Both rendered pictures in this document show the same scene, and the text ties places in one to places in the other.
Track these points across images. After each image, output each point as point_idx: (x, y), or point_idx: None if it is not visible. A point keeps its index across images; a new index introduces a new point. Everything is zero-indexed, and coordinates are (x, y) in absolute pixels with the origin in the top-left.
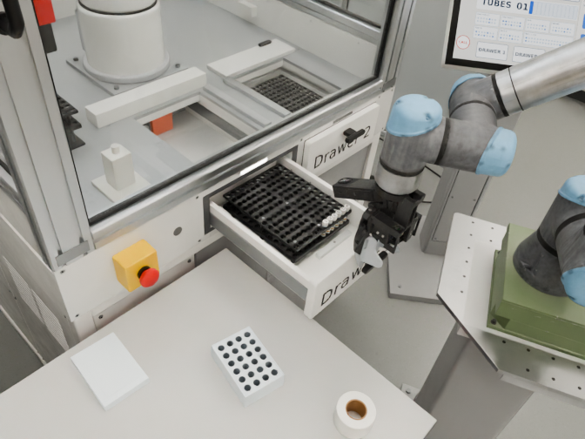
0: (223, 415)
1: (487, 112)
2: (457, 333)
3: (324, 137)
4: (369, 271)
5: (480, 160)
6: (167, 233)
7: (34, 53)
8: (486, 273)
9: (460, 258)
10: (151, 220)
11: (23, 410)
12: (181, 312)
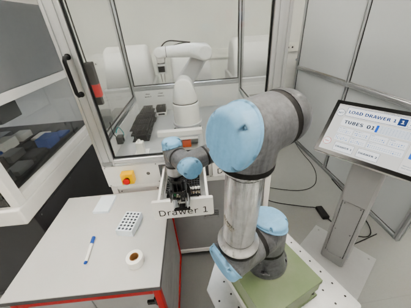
0: (110, 233)
1: (198, 151)
2: None
3: None
4: (177, 210)
5: (177, 167)
6: (144, 172)
7: (90, 103)
8: None
9: None
10: (136, 165)
11: (82, 203)
12: (137, 200)
